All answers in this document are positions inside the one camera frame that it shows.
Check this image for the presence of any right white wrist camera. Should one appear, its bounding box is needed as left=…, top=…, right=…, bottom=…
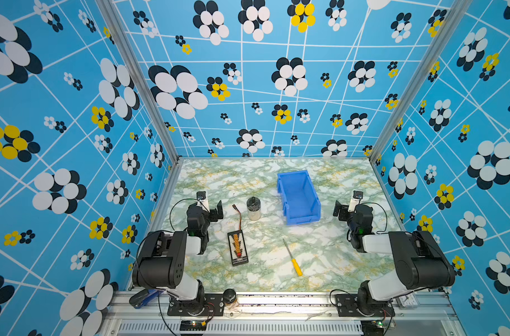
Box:
left=348, top=190, right=364, bottom=212

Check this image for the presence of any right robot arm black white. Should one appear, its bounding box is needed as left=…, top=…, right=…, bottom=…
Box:
left=333, top=202, right=456, bottom=314

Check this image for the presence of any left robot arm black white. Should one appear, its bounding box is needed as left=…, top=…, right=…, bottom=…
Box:
left=132, top=201, right=223, bottom=307

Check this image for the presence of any red black cable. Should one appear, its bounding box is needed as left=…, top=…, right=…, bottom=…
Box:
left=231, top=204, right=244, bottom=232

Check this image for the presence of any circuit board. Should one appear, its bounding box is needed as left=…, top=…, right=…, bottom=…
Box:
left=180, top=320, right=207, bottom=333
left=361, top=321, right=386, bottom=336

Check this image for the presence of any black round knob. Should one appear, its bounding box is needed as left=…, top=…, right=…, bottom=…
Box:
left=223, top=288, right=237, bottom=306

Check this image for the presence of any blue plastic bin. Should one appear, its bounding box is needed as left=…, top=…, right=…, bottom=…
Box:
left=277, top=170, right=322, bottom=225

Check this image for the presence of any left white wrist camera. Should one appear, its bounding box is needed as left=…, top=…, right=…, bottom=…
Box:
left=196, top=191, right=209, bottom=212

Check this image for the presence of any left circuit board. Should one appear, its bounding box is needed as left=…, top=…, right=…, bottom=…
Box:
left=180, top=320, right=207, bottom=333

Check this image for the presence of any blue black tool handle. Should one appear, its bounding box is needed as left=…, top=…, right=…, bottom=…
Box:
left=129, top=288, right=162, bottom=309

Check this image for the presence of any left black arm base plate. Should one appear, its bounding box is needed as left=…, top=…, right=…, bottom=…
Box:
left=167, top=293, right=225, bottom=317

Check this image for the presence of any aluminium front rail frame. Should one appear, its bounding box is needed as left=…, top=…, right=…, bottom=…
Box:
left=99, top=292, right=465, bottom=335

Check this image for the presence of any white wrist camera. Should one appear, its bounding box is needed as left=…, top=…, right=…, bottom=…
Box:
left=348, top=190, right=364, bottom=212
left=196, top=191, right=209, bottom=212

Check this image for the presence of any black power distribution board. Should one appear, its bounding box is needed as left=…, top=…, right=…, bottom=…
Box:
left=228, top=230, right=249, bottom=267

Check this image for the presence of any small white clock box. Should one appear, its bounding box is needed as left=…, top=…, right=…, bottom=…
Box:
left=396, top=293, right=420, bottom=309

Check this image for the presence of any right circuit board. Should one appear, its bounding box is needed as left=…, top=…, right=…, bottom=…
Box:
left=361, top=321, right=386, bottom=336

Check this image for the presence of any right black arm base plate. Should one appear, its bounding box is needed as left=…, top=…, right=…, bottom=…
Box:
left=331, top=293, right=396, bottom=319

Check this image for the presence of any yellow handled screwdriver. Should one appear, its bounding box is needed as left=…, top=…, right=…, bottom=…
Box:
left=283, top=239, right=303, bottom=277

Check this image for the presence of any clear jar black lid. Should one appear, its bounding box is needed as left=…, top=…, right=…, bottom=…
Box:
left=246, top=196, right=261, bottom=221

